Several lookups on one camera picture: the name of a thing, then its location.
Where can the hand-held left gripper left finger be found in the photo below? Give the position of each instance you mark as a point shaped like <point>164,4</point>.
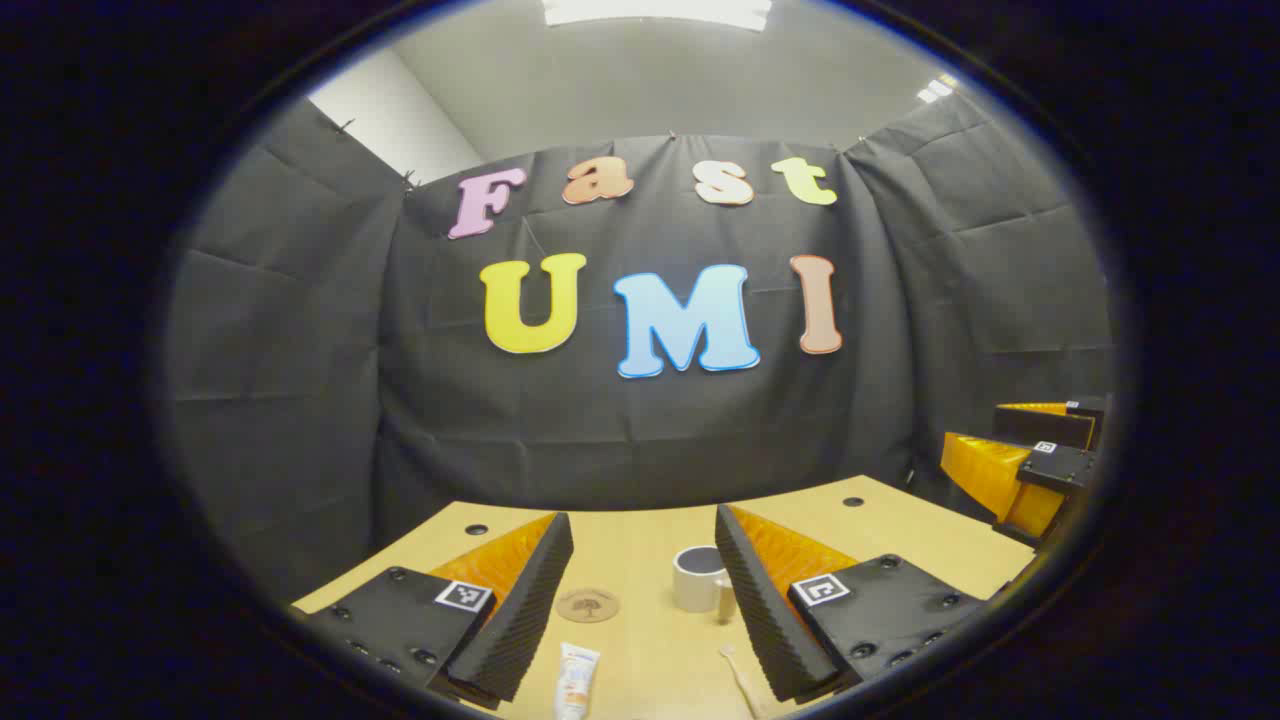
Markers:
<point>510,620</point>

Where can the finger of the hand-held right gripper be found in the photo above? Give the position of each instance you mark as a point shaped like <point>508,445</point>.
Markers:
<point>1040,428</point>
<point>985,475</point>

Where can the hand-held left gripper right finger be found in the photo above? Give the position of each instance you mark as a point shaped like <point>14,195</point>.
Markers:
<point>750,610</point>

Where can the white cup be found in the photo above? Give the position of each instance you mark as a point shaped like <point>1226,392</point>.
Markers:
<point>692,590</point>

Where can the beige toothbrush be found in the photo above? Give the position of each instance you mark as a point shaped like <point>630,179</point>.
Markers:
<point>742,682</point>

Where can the round brown coaster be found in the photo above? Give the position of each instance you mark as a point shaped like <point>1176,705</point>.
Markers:
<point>588,604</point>

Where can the white toothpaste tube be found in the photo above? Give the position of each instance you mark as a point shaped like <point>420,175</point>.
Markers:
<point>577,680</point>

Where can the wooden desktop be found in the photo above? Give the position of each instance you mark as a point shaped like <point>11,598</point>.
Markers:
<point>640,560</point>

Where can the black backdrop cloth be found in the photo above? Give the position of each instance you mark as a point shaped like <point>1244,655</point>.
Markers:
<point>300,350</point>

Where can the ceiling light panel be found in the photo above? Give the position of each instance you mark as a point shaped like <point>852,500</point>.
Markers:
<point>936,88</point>
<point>655,10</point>

